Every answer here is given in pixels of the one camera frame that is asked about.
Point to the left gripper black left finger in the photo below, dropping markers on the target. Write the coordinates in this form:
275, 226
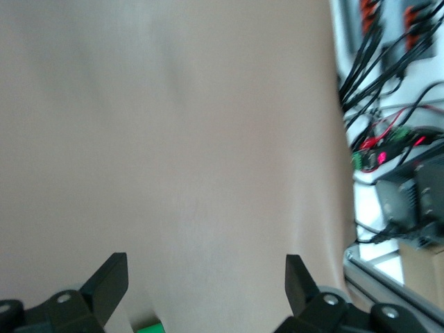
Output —
86, 305

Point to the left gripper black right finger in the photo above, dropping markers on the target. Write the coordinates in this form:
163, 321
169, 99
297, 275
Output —
322, 312

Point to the small green cube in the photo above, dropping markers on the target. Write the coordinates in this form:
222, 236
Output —
150, 329

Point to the brown cardboard box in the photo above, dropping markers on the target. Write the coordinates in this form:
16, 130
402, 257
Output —
423, 270

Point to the black finned electronics box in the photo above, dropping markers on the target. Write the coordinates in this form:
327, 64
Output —
409, 197

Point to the green terminal connector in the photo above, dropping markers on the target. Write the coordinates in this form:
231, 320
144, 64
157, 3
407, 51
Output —
358, 160
401, 134

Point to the black module with red light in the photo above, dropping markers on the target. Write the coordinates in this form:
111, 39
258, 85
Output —
383, 156

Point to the brown table mat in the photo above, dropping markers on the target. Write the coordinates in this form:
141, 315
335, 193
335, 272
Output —
173, 138

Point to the power strip with orange switches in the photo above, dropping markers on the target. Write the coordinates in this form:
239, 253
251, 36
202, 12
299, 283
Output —
413, 21

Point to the aluminium profile bracket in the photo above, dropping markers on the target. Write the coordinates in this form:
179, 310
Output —
374, 277

